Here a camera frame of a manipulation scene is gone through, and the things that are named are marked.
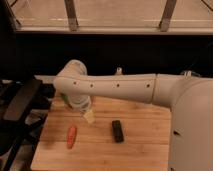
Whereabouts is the red orange pepper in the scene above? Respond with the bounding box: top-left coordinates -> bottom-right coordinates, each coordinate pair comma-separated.
67,126 -> 77,149

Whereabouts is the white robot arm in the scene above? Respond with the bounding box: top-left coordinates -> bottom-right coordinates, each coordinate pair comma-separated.
54,60 -> 213,171

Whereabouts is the green bowl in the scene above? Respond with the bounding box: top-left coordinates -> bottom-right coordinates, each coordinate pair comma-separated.
60,93 -> 70,107

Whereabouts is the black rectangular block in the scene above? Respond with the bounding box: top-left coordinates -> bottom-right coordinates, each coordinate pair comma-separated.
112,120 -> 124,143

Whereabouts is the clear spray bottle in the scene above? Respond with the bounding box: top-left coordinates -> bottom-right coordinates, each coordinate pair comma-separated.
115,67 -> 123,75

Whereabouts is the black office chair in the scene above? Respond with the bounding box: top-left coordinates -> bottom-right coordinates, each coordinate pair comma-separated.
0,78 -> 55,171

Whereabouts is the round metal disc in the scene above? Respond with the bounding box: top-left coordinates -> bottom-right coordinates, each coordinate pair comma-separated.
181,70 -> 201,77

